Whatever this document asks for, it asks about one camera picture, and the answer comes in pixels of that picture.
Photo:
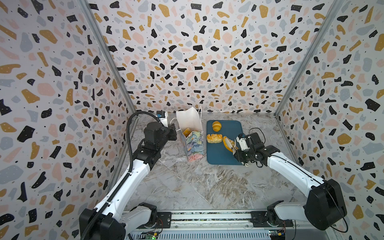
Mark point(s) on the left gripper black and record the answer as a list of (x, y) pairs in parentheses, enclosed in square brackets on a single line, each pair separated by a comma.
[(171, 130)]

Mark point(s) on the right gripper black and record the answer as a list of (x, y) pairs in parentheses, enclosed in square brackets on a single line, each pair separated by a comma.
[(240, 150)]

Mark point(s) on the glossy orange oval bread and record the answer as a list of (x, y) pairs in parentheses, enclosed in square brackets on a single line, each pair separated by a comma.
[(187, 132)]

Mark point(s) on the striped croissant bread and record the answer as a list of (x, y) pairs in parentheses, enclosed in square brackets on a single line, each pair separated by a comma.
[(229, 144)]

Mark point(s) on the metal tongs cream tips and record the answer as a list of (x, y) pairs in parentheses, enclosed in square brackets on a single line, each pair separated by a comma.
[(237, 153)]

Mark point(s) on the floral paper bag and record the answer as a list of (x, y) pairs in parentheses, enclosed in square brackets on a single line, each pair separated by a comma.
[(194, 143)]

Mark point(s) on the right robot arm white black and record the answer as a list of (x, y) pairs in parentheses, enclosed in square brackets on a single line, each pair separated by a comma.
[(324, 204)]

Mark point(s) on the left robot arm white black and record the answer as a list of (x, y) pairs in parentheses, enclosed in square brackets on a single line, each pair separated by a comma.
[(126, 180)]

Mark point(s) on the twisted glazed pastry bread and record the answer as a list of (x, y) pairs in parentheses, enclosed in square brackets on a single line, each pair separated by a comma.
[(214, 138)]

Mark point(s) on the teal rectangular tray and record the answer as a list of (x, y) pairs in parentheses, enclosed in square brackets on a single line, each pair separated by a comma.
[(217, 154)]

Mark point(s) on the small striped bun top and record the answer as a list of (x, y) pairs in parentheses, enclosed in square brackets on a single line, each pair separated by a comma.
[(216, 126)]

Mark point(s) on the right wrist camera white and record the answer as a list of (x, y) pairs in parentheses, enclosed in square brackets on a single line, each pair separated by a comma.
[(242, 142)]

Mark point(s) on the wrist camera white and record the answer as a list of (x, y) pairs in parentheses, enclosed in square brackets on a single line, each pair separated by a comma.
[(242, 142), (163, 117)]

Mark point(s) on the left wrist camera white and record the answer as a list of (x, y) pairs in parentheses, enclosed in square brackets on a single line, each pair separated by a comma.
[(163, 117)]

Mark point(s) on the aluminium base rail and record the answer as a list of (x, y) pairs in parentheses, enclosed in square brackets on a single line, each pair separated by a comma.
[(225, 225)]

